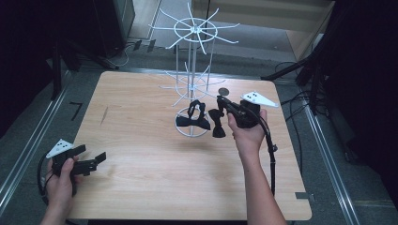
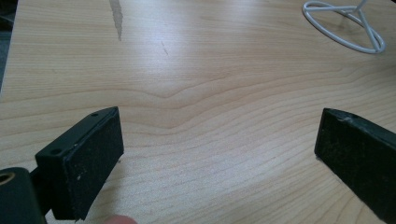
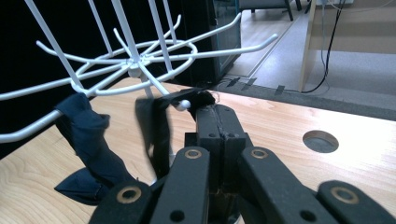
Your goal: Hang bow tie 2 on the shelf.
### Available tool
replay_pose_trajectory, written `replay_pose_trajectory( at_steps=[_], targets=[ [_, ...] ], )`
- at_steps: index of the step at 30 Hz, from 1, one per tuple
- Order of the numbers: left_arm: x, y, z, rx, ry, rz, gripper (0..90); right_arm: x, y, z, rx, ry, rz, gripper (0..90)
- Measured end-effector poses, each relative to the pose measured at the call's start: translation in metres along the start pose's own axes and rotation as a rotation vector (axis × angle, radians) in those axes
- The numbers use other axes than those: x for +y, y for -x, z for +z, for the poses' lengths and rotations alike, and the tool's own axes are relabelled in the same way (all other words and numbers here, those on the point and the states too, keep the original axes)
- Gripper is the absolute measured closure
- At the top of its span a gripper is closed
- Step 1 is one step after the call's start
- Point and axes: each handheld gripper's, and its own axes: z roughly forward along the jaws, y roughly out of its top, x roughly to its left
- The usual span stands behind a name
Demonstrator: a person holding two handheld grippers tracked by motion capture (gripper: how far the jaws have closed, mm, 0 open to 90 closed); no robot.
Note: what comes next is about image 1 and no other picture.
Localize white wire display rack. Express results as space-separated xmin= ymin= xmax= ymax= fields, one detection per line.
xmin=148 ymin=2 xmax=241 ymax=139

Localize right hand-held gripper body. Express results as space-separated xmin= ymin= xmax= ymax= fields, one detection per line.
xmin=229 ymin=91 xmax=280 ymax=129

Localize black metal stand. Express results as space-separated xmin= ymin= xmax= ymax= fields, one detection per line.
xmin=50 ymin=34 xmax=120 ymax=101
xmin=260 ymin=27 xmax=337 ymax=117

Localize wooden furniture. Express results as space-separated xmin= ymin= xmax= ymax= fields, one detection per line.
xmin=191 ymin=0 xmax=336 ymax=63

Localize person's left hand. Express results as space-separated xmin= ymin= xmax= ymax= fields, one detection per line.
xmin=45 ymin=157 xmax=81 ymax=212

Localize aluminium floor rail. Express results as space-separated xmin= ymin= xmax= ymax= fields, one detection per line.
xmin=0 ymin=70 xmax=72 ymax=217
xmin=300 ymin=99 xmax=361 ymax=225

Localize black floor cables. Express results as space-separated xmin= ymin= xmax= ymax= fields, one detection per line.
xmin=279 ymin=90 xmax=317 ymax=163

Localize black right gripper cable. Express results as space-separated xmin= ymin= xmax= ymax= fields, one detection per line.
xmin=255 ymin=113 xmax=279 ymax=197

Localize grey tape piece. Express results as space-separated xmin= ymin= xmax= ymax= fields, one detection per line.
xmin=295 ymin=191 xmax=315 ymax=202

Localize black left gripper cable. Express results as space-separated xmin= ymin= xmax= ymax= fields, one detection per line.
xmin=37 ymin=153 xmax=54 ymax=207

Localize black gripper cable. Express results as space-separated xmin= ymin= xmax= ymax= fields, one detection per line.
xmin=255 ymin=113 xmax=279 ymax=197
xmin=37 ymin=153 xmax=54 ymax=207

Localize person's right hand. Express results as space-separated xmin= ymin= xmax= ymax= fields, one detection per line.
xmin=227 ymin=109 xmax=268 ymax=158

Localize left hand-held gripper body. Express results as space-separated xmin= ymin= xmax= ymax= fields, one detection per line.
xmin=45 ymin=139 xmax=97 ymax=176

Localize dark cabinet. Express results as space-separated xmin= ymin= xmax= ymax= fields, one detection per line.
xmin=92 ymin=0 xmax=136 ymax=59

